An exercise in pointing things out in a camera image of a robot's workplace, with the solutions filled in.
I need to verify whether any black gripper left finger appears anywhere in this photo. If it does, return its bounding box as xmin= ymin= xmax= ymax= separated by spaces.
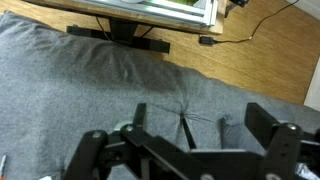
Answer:
xmin=63 ymin=102 xmax=201 ymax=180

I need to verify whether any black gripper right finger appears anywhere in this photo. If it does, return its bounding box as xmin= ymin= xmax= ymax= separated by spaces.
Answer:
xmin=244 ymin=101 xmax=320 ymax=180

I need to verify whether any black desk stand base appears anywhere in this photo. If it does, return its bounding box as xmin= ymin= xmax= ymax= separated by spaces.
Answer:
xmin=66 ymin=18 xmax=171 ymax=54

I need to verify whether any wooden desk board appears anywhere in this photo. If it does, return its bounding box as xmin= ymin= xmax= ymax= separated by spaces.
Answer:
xmin=21 ymin=0 xmax=228 ymax=36

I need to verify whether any black cable with adapter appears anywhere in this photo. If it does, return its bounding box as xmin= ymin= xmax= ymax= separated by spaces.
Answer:
xmin=199 ymin=0 xmax=299 ymax=47

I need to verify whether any aluminum frame rail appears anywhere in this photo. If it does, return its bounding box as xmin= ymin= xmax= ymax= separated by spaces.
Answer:
xmin=71 ymin=0 xmax=219 ymax=28

